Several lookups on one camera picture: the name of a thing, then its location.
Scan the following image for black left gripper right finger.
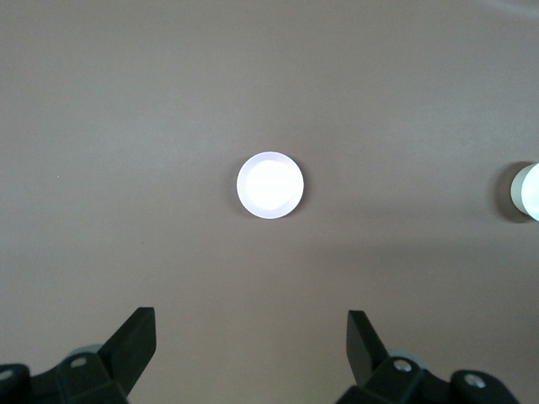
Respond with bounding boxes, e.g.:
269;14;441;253
336;310;452;404

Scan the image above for white bowl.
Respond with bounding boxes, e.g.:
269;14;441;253
510;162;539;223

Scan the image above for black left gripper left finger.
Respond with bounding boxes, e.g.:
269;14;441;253
31;306;157;404

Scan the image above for pink bowl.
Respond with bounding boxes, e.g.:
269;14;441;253
236;151;305;221

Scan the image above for brown table cover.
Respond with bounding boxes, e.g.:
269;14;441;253
0;0;539;404

